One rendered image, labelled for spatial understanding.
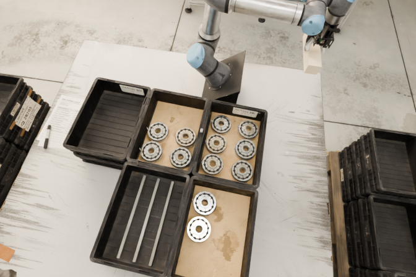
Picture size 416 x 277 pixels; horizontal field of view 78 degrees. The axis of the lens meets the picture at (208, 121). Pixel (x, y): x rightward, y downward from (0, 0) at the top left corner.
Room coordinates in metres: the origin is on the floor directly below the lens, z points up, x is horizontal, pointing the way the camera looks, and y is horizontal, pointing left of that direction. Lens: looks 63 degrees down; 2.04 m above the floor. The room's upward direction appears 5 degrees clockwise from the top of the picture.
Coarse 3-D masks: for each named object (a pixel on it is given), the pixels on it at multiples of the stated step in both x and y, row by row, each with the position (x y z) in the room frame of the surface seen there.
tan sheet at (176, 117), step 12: (156, 108) 0.66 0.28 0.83; (168, 108) 0.67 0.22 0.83; (180, 108) 0.67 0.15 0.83; (192, 108) 0.68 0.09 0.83; (156, 120) 0.59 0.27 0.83; (168, 120) 0.60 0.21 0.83; (180, 120) 0.60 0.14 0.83; (192, 120) 0.61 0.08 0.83; (156, 132) 0.52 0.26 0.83; (168, 144) 0.46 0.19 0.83; (168, 156) 0.40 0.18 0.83; (180, 156) 0.40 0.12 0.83
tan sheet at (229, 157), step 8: (232, 120) 0.63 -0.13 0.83; (240, 120) 0.63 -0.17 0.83; (232, 128) 0.58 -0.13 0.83; (208, 136) 0.52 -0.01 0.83; (224, 136) 0.53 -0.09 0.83; (232, 136) 0.53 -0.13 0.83; (256, 136) 0.55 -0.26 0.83; (216, 144) 0.48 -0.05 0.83; (232, 144) 0.49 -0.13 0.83; (256, 144) 0.50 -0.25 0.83; (208, 152) 0.44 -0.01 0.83; (224, 152) 0.44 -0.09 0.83; (232, 152) 0.45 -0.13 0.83; (224, 160) 0.40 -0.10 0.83; (232, 160) 0.41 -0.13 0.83; (248, 160) 0.41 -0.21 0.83; (200, 168) 0.35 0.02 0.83; (224, 168) 0.36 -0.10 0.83; (216, 176) 0.32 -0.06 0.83; (224, 176) 0.32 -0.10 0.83
